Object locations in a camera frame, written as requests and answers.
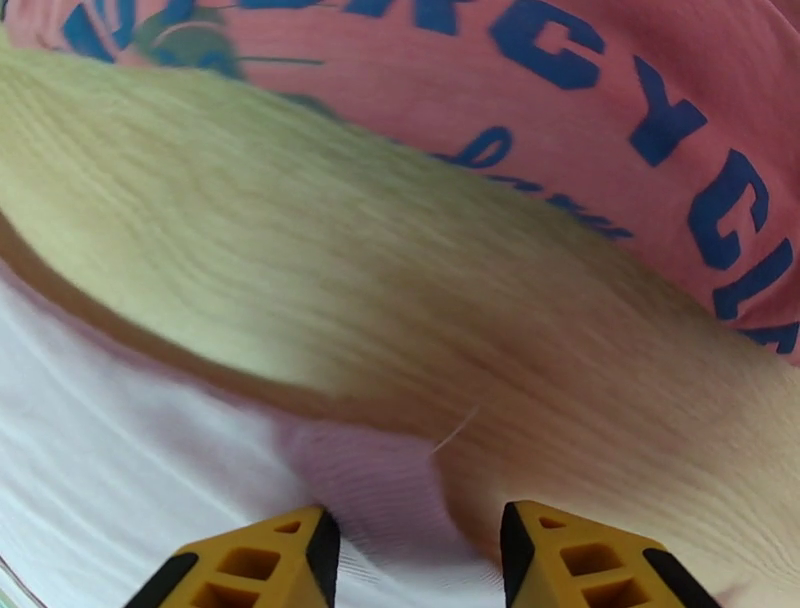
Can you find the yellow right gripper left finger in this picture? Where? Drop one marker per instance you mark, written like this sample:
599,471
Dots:
250,575

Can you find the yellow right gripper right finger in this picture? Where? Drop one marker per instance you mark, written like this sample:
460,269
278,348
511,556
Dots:
581,575

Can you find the pale pink garment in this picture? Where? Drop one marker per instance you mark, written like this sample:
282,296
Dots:
125,469

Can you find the red tank top navy trim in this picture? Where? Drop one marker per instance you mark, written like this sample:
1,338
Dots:
562,112

